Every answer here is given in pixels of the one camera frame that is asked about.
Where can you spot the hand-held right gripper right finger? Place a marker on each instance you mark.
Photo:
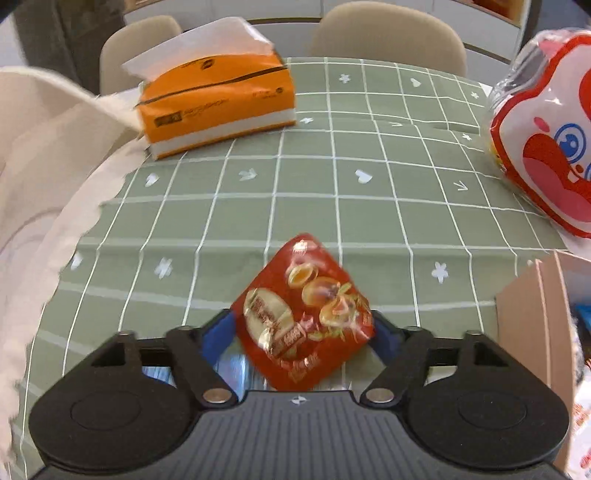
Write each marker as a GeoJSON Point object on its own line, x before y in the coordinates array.
{"type": "Point", "coordinates": [383, 344]}

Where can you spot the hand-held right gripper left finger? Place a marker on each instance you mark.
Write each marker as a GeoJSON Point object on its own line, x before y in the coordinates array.
{"type": "Point", "coordinates": [217, 334]}

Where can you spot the red snack packet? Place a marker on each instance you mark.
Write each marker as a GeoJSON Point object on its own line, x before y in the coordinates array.
{"type": "Point", "coordinates": [300, 314]}

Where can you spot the pink cardboard box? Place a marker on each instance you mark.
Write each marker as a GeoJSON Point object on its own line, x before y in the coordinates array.
{"type": "Point", "coordinates": [531, 314]}

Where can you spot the green checked tablecloth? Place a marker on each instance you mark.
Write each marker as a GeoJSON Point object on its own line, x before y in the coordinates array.
{"type": "Point", "coordinates": [323, 184]}

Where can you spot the white scalloped cloth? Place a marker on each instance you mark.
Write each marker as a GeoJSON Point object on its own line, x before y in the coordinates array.
{"type": "Point", "coordinates": [46, 184]}

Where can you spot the orange tissue box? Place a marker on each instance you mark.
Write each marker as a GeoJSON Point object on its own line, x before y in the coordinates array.
{"type": "Point", "coordinates": [217, 106]}

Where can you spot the red white rabbit bag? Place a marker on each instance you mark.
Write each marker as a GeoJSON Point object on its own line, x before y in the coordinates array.
{"type": "Point", "coordinates": [545, 152]}

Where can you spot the beige chair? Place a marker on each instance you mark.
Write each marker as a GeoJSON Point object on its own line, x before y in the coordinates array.
{"type": "Point", "coordinates": [134, 46]}
{"type": "Point", "coordinates": [388, 37]}

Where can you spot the grey curtain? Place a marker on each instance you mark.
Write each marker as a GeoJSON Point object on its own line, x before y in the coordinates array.
{"type": "Point", "coordinates": [60, 41]}

